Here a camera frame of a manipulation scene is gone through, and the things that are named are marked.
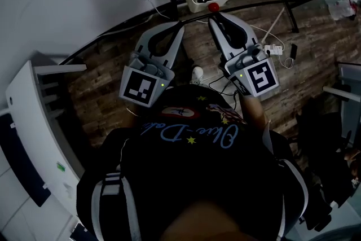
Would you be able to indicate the person's black printed shirt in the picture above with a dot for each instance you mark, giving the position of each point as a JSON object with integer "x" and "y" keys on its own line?
{"x": 197, "y": 172}

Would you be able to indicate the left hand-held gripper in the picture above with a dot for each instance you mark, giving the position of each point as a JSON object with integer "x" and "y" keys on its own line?
{"x": 138, "y": 87}

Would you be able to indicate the dark blue panel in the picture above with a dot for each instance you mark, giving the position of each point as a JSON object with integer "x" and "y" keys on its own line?
{"x": 19, "y": 161}

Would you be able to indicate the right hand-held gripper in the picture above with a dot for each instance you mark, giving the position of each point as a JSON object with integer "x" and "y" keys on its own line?
{"x": 262, "y": 77}

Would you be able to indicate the red round magnet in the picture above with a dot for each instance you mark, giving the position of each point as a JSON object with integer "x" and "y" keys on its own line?
{"x": 213, "y": 7}

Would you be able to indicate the person's left forearm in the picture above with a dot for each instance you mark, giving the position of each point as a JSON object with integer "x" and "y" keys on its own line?
{"x": 132, "y": 114}

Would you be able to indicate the person's white shoe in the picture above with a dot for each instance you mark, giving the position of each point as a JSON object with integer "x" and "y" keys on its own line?
{"x": 197, "y": 74}

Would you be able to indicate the black office chair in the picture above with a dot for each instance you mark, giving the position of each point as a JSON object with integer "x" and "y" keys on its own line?
{"x": 321, "y": 144}

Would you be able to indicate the person's chin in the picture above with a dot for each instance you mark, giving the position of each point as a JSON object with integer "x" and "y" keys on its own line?
{"x": 208, "y": 223}

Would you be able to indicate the white thin stick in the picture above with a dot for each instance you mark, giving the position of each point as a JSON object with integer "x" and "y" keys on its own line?
{"x": 273, "y": 25}

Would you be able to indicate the green sticker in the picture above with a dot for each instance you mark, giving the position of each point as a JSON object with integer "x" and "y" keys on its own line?
{"x": 60, "y": 167}

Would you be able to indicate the person's right forearm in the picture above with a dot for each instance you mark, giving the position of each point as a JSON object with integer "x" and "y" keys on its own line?
{"x": 253, "y": 113}

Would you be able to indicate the white power strip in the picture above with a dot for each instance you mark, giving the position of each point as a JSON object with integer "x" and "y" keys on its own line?
{"x": 273, "y": 49}

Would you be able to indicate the clear plastic bag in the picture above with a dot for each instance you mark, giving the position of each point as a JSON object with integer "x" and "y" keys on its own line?
{"x": 341, "y": 5}

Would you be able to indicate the white side table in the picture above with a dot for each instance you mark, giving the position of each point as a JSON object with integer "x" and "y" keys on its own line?
{"x": 349, "y": 98}

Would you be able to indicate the small black device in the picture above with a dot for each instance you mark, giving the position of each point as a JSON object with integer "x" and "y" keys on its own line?
{"x": 293, "y": 50}

